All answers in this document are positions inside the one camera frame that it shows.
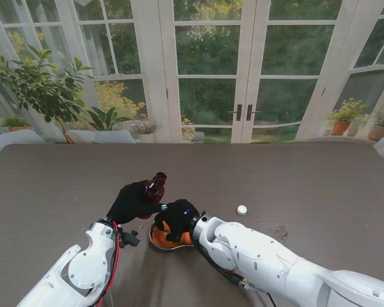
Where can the small flowering plant white pot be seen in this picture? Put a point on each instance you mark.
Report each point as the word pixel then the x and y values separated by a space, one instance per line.
pixel 145 129

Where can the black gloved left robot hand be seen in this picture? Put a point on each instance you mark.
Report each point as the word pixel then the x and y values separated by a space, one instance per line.
pixel 128 206

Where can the white ribbed bottle cap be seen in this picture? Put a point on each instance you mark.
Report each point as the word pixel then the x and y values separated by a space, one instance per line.
pixel 242 210

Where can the green plant in beige pot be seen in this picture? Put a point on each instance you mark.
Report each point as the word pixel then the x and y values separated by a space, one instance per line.
pixel 380 131

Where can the small bush in orange pot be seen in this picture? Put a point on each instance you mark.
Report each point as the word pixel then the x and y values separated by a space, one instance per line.
pixel 15 123

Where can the broad-leaf green plant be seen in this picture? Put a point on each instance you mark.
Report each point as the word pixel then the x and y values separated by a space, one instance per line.
pixel 107 120

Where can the orange tray liner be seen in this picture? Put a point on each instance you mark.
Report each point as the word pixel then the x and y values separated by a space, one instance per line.
pixel 161 238

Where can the white rectangular planter box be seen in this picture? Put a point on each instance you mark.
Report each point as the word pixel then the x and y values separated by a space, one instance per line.
pixel 99 136

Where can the tall leafy potted tree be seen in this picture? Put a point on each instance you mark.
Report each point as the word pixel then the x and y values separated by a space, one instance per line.
pixel 41 86

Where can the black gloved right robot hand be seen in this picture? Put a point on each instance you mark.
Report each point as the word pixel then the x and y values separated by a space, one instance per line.
pixel 179 217

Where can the pale grey armchair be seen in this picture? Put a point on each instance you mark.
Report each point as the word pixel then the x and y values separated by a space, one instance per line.
pixel 16 138

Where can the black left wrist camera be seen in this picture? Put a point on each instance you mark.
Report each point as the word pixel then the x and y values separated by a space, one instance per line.
pixel 129 238

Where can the red translucent sample bottle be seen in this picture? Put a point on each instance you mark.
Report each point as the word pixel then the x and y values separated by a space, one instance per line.
pixel 159 188

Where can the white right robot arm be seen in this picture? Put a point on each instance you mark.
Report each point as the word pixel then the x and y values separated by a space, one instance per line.
pixel 275 252

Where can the yellow-green plant in terracotta pot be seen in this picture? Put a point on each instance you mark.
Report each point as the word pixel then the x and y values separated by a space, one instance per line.
pixel 340 126

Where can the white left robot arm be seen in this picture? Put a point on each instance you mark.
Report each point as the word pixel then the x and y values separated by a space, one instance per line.
pixel 83 267

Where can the kidney-shaped steel tray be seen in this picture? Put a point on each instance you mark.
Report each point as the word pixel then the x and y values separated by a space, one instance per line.
pixel 152 240

